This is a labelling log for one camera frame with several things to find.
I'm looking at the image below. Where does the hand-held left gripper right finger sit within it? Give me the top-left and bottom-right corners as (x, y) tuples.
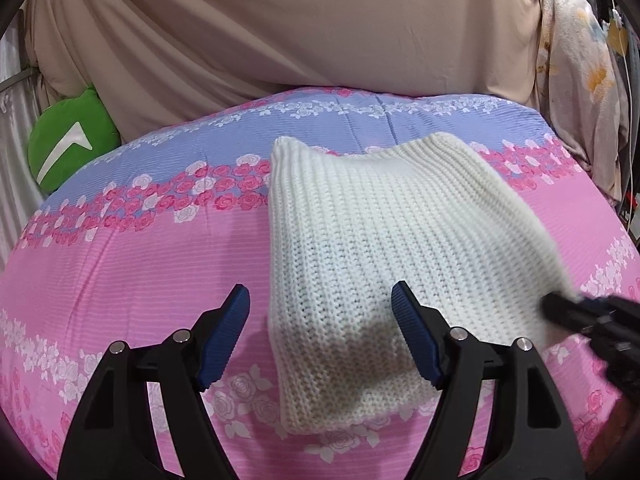
(391, 280), (586, 480)

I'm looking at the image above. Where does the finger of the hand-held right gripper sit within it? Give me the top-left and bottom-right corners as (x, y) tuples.
(542, 292), (613, 335)

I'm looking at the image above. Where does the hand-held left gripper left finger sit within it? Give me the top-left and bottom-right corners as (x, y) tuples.
(57, 284), (251, 480)

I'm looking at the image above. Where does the white red navy knit sweater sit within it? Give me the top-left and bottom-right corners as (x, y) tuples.
(267, 131), (576, 435)

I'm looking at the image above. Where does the pink floral bed sheet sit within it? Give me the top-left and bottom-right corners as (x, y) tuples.
(0, 85), (640, 480)

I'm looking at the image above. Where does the cream floral blanket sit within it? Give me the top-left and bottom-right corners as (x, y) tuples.
(535, 0), (633, 206)

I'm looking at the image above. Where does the green plush pillow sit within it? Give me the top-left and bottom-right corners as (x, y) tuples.
(27, 85), (121, 195)

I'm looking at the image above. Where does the grey curtain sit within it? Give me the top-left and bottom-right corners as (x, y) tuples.
(0, 25), (51, 266)

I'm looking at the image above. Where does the yellow hanging tag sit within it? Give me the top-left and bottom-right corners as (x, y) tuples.
(606, 21), (629, 57)

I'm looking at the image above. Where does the beige draped cloth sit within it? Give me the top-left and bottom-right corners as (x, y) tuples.
(22, 0), (546, 133)

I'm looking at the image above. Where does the white cable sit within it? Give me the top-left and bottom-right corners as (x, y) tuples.
(611, 0), (638, 211)

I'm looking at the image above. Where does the grey metal rail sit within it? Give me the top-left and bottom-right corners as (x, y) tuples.
(0, 67), (41, 92)

